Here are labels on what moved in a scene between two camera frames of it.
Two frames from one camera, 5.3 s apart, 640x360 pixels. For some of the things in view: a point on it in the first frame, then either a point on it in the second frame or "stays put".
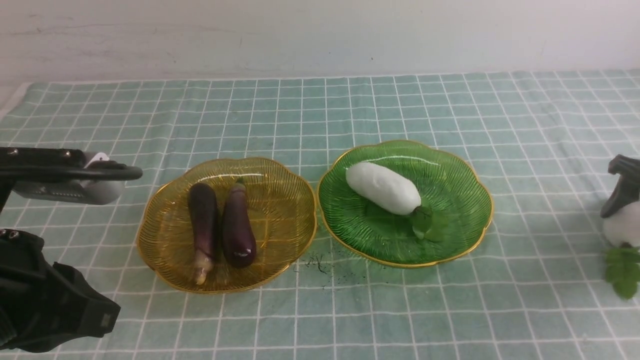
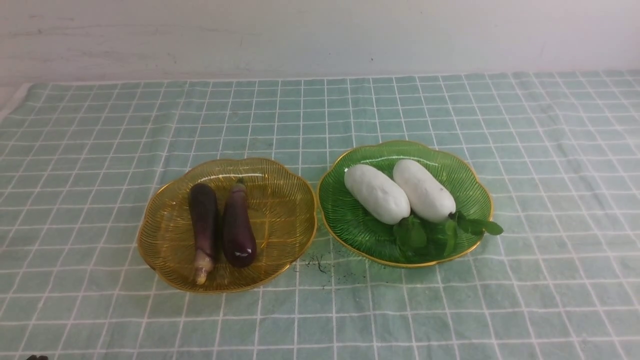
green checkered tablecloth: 536,289 stays put
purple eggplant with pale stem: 203,210 stays put
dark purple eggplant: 239,237 stays put
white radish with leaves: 622,229 to 425,197
